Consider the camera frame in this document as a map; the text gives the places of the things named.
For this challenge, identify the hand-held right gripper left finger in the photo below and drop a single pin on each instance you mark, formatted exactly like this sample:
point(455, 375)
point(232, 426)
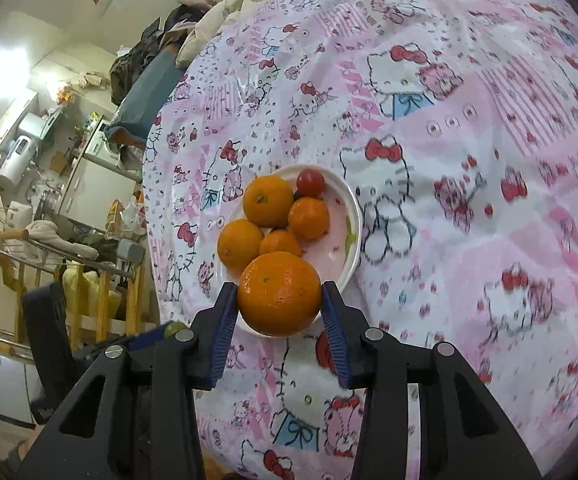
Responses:
point(219, 340)

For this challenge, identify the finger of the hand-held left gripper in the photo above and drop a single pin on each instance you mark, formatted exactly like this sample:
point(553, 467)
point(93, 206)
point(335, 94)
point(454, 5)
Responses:
point(139, 338)

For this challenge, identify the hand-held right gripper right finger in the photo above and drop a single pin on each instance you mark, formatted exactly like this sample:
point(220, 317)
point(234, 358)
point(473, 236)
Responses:
point(338, 340)

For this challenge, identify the green grape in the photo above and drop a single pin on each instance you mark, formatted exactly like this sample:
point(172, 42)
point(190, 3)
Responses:
point(173, 327)

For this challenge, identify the pink dotted plate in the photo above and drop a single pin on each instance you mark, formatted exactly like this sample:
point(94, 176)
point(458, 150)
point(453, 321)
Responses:
point(336, 240)

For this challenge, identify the red cherry tomato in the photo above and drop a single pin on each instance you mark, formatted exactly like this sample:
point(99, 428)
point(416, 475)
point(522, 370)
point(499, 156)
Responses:
point(310, 182)

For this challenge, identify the yellow hanging cloths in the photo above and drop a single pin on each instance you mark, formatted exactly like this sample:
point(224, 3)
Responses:
point(84, 290)

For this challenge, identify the grey box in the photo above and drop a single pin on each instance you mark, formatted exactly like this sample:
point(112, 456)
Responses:
point(130, 251)

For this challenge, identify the white plastic bag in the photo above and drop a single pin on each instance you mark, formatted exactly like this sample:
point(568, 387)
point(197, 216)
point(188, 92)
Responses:
point(133, 212)

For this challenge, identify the large orange mandarin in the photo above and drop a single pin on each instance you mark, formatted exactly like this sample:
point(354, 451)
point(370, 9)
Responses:
point(268, 200)

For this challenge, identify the white cabinet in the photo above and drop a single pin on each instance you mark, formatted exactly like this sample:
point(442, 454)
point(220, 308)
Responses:
point(94, 185)

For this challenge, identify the white water heater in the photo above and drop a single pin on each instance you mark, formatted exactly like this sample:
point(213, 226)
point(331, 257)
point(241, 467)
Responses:
point(15, 160)

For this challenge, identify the white washing machine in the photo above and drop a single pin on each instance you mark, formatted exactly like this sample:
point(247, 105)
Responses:
point(101, 140)

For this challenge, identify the blue pillow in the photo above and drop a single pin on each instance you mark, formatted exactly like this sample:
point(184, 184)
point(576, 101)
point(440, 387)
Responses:
point(144, 95)

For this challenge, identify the pink cartoon printed blanket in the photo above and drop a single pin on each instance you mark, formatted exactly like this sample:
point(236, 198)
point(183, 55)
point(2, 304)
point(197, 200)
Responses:
point(469, 110)

